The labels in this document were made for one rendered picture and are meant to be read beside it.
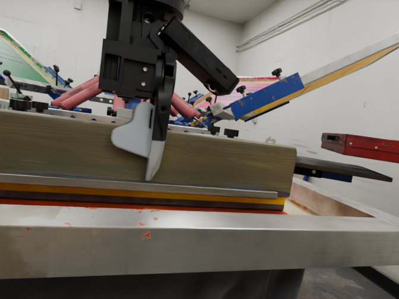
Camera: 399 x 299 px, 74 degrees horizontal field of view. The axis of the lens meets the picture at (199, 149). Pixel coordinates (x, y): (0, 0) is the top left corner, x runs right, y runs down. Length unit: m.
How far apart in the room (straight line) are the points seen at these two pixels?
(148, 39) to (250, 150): 0.19
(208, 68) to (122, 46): 0.10
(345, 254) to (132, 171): 0.24
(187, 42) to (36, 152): 0.21
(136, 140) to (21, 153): 0.12
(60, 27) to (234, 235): 5.03
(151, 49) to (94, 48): 4.73
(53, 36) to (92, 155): 4.85
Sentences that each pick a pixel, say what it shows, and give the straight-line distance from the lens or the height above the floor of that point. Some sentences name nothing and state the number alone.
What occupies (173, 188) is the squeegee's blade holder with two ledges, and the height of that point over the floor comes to 0.99.
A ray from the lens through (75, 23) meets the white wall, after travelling 5.15.
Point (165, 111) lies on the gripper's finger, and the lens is 0.29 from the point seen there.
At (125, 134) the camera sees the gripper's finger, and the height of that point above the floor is 1.04.
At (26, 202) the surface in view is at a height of 0.95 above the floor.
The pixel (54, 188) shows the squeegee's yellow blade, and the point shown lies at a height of 0.97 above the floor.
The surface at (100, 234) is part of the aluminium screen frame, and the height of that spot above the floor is 0.98.
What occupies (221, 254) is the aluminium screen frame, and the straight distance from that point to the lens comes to 0.23.
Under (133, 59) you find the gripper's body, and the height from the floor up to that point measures 1.13.
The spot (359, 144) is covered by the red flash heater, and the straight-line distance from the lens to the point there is 1.27.
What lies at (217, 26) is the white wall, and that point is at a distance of 5.44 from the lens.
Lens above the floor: 1.07
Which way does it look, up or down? 6 degrees down
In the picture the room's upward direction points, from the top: 8 degrees clockwise
